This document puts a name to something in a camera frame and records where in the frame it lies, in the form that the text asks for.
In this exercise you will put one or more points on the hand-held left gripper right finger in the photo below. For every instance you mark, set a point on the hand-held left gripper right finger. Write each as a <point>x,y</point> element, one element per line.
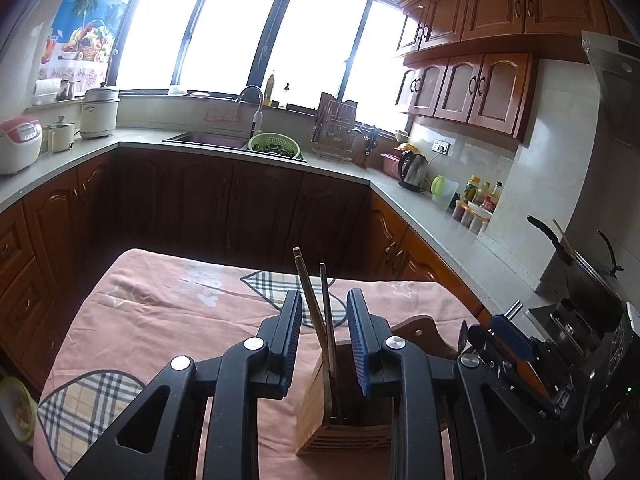
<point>360,340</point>

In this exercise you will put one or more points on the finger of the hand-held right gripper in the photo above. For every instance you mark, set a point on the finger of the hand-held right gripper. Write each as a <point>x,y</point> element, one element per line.
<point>492,355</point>
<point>512,335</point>

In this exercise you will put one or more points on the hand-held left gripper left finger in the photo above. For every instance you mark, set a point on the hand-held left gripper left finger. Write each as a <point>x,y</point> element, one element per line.
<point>292,335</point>

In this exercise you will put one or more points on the wooden chopstick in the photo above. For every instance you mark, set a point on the wooden chopstick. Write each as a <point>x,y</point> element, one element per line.
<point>304,280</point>
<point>316,311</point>

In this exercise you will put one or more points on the metal spoon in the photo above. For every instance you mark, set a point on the metal spoon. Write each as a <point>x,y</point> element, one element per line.
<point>463,337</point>

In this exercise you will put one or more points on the wooden utensil holder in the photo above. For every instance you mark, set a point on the wooden utensil holder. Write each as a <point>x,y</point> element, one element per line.
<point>320,410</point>

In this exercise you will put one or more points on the gas stove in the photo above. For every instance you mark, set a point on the gas stove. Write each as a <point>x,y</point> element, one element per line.
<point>570,317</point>

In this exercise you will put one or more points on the black wok with lid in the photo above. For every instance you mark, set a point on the black wok with lid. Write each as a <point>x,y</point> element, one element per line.
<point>585,280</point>

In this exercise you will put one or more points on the pink plaid-heart tablecloth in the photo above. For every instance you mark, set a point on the pink plaid-heart tablecloth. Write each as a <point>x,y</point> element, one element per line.
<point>175,320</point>

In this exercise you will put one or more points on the seasoning jar set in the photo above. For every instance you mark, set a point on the seasoning jar set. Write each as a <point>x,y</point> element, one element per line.
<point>472,217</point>

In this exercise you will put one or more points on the pale sauce bottle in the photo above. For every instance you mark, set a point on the pale sauce bottle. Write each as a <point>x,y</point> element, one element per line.
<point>483,194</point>

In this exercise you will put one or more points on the green-yellow sauce bottle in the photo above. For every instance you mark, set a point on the green-yellow sauce bottle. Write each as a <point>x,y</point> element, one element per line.
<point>472,189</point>

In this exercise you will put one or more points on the wooden lower cabinets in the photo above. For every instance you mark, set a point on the wooden lower cabinets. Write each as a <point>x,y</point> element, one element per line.
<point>200,200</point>

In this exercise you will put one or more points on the wooden cabinets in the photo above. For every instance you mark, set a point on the wooden cabinets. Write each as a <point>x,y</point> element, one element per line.
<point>200,200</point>
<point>500,5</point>

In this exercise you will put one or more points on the green-lid plastic pitcher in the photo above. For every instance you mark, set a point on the green-lid plastic pitcher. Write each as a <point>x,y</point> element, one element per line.
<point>440,186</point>

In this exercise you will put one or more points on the steel electric kettle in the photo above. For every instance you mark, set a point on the steel electric kettle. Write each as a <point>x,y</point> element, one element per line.
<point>414,172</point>

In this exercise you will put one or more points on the pink plastic container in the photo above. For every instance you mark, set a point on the pink plastic container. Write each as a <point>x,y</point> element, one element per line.
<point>391,164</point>

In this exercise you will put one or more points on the green plastic colander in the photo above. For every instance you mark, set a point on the green plastic colander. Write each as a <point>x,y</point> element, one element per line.
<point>275,146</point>

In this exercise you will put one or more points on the scissors and tool holder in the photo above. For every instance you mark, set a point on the scissors and tool holder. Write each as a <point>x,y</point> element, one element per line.
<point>369,142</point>

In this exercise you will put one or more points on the kitchen sink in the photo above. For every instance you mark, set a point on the kitchen sink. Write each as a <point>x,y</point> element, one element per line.
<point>210,140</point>

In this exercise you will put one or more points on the curved steel faucet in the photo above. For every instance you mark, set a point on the curved steel faucet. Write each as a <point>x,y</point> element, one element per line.
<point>255,120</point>

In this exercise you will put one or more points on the pink dish cloth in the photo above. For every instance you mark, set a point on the pink dish cloth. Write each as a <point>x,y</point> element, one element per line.
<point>222,111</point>

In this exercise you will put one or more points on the wooden cutting board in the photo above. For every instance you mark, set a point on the wooden cutting board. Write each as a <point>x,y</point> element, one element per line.
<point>332,102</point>

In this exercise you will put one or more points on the small pump bottle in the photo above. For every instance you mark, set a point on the small pump bottle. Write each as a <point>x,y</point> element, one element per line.
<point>286,96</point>

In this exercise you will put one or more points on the bottles on window sill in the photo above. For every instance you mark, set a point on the bottles on window sill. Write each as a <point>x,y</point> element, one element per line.
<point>270,89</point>

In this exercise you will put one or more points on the steel range hood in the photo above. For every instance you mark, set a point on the steel range hood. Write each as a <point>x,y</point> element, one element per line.
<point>620,90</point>

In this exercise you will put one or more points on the white sill container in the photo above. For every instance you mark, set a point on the white sill container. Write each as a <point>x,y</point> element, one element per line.
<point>177,90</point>

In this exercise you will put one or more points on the green plastic basin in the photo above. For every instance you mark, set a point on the green plastic basin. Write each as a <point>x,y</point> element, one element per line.
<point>15,410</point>

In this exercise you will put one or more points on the large white cooker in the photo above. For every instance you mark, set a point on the large white cooker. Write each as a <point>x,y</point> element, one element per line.
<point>100,112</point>

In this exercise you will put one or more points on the small white pot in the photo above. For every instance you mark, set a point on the small white pot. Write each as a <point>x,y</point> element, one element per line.
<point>62,135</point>

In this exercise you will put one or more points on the kitchen window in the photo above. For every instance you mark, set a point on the kitchen window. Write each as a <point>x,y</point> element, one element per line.
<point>230,25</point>

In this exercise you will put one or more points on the wooden upper cabinets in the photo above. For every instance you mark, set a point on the wooden upper cabinets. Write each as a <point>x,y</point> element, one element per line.
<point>500,5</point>

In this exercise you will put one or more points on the white and red rice cooker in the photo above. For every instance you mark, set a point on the white and red rice cooker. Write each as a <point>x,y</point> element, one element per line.
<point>17,145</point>

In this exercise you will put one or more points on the white wall socket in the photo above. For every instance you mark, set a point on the white wall socket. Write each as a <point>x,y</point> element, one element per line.
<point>441,147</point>

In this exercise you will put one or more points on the fruit and palm wall poster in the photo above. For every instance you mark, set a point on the fruit and palm wall poster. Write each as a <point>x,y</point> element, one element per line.
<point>85,10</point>

